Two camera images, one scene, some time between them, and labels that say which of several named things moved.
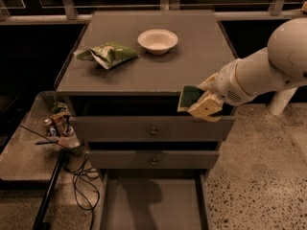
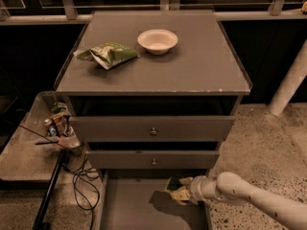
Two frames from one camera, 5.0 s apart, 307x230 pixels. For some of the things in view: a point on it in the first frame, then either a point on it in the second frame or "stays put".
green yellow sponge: [188, 96] -> [173, 184]
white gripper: [227, 81] -> [194, 187]
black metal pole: [39, 223] stays put
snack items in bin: [59, 122] stays put
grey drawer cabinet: [124, 79] stays put
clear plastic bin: [49, 117] stays put
